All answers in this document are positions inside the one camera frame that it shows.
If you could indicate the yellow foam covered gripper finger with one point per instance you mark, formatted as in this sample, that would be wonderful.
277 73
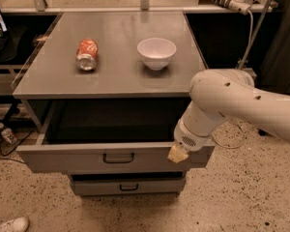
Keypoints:
178 153

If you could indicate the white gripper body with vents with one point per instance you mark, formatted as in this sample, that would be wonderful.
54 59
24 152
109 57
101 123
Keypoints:
188 138

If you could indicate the grey top drawer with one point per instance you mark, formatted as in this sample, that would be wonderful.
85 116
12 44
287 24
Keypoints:
82 137

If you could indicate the grey drawer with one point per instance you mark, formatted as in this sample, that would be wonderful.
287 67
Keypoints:
128 183
82 137

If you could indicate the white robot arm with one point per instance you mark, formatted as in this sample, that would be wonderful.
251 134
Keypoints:
217 95

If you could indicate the grey metal drawer cabinet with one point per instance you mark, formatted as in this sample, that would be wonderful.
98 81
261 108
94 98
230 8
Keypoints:
120 74

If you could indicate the grey bottom drawer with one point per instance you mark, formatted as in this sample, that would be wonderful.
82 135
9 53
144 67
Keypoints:
128 183

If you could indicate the white ceramic bowl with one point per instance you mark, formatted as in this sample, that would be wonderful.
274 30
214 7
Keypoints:
156 53

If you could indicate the orange soda can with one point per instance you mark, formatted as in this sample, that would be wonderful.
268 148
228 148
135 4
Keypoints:
87 55

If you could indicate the white power strip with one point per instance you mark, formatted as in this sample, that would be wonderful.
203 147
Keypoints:
239 6

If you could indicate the small plastic bottle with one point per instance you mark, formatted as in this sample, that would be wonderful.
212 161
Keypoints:
7 134

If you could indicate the white sneaker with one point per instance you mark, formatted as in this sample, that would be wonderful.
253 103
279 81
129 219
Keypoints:
19 224

